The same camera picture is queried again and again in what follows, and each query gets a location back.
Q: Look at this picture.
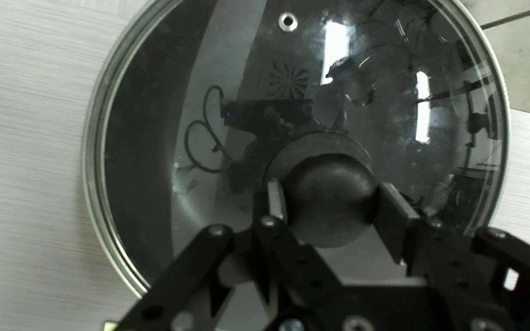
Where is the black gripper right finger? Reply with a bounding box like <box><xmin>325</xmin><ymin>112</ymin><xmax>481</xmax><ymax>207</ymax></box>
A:
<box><xmin>372</xmin><ymin>180</ymin><xmax>530</xmax><ymax>331</ymax></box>

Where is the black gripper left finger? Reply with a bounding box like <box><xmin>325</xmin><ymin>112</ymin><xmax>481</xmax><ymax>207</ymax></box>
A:
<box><xmin>113</xmin><ymin>178</ymin><xmax>345</xmax><ymax>331</ymax></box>

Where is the glass lid with black knob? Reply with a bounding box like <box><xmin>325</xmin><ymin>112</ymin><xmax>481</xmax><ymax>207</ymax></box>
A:
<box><xmin>82</xmin><ymin>0</ymin><xmax>514</xmax><ymax>301</ymax></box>

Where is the black cooking pan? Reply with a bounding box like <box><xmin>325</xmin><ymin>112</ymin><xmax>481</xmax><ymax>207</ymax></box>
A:
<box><xmin>98</xmin><ymin>0</ymin><xmax>509</xmax><ymax>277</ymax></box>

